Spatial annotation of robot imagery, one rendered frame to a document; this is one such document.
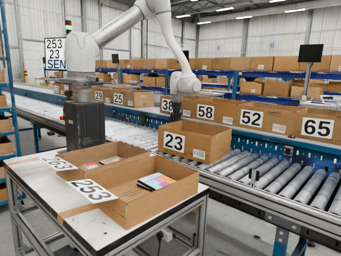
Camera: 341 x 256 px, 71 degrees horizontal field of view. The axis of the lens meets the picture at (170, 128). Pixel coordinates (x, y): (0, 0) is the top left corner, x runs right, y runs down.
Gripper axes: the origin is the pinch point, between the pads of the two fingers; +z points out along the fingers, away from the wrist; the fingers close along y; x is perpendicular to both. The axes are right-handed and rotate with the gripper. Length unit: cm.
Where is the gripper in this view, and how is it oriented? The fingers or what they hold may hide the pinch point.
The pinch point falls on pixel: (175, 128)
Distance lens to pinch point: 178.5
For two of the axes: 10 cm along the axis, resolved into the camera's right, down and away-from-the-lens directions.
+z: -0.3, 9.7, 2.2
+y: -6.7, 1.5, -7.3
